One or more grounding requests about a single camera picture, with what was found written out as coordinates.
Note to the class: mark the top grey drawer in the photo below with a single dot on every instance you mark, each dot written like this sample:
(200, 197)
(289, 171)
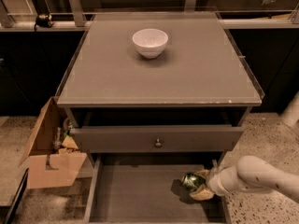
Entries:
(141, 139)

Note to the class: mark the round brass drawer knob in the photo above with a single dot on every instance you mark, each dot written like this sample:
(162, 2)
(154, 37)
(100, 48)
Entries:
(158, 143)

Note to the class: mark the black flat panel edge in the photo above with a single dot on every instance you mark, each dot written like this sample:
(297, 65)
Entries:
(16, 199)

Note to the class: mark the snack items in box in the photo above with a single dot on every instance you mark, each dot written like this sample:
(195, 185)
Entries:
(63, 141)

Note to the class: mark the green soda can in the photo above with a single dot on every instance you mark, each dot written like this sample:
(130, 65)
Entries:
(192, 181)

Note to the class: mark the open middle grey drawer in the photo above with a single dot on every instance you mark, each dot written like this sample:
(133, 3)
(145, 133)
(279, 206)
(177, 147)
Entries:
(146, 189)

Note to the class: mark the small black gold object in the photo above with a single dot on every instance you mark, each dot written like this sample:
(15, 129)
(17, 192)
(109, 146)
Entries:
(44, 20)

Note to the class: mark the metal railing shelf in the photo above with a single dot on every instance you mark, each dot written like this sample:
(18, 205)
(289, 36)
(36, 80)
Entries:
(63, 14)

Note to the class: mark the white ceramic bowl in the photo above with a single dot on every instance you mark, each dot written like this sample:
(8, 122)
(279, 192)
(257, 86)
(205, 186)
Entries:
(150, 43)

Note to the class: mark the brown cardboard box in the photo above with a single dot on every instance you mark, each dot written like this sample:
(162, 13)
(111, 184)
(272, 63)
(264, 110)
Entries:
(48, 169)

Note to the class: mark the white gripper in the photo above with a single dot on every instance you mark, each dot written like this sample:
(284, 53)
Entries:
(215, 181)

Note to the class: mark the grey drawer cabinet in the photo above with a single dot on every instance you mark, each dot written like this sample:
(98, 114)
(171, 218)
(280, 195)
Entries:
(199, 79)

